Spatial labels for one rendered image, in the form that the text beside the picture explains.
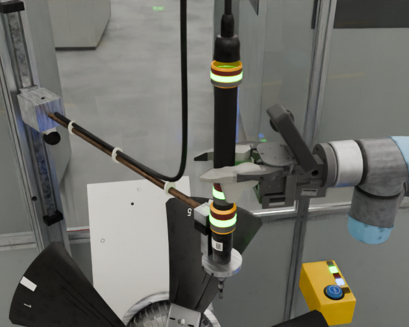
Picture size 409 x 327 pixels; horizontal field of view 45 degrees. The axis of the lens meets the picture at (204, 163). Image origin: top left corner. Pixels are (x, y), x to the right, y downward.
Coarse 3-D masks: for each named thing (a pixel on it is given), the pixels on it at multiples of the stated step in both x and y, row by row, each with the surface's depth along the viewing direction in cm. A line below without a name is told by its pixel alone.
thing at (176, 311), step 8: (176, 304) 103; (176, 312) 103; (184, 312) 101; (192, 312) 100; (200, 312) 98; (168, 320) 103; (176, 320) 102; (184, 320) 101; (192, 320) 99; (200, 320) 98
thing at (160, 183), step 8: (56, 120) 114; (72, 128) 110; (80, 136) 108; (88, 136) 106; (96, 144) 104; (120, 160) 99; (136, 168) 95; (144, 176) 94; (152, 176) 93; (160, 184) 91; (168, 192) 90; (176, 192) 88; (184, 200) 87; (192, 200) 86
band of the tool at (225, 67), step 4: (212, 64) 67; (216, 64) 69; (220, 64) 70; (224, 64) 70; (228, 64) 70; (232, 64) 70; (236, 64) 69; (240, 64) 67; (216, 68) 66; (220, 68) 66; (224, 68) 66; (228, 68) 70; (232, 68) 66; (236, 68) 66; (240, 68) 67; (220, 76) 66; (224, 76) 66; (232, 76) 66; (216, 80) 67; (236, 80) 67
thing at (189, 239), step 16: (176, 208) 108; (240, 208) 102; (176, 224) 107; (192, 224) 105; (240, 224) 100; (256, 224) 100; (176, 240) 106; (192, 240) 104; (240, 240) 99; (176, 256) 106; (192, 256) 103; (176, 272) 105; (192, 272) 102; (176, 288) 103; (192, 288) 101; (208, 288) 99; (192, 304) 100; (208, 304) 98
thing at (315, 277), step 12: (312, 264) 141; (324, 264) 141; (300, 276) 144; (312, 276) 137; (324, 276) 137; (300, 288) 145; (312, 288) 134; (324, 288) 133; (312, 300) 135; (324, 300) 130; (336, 300) 130; (348, 300) 130; (324, 312) 130; (336, 312) 131; (348, 312) 132; (336, 324) 134
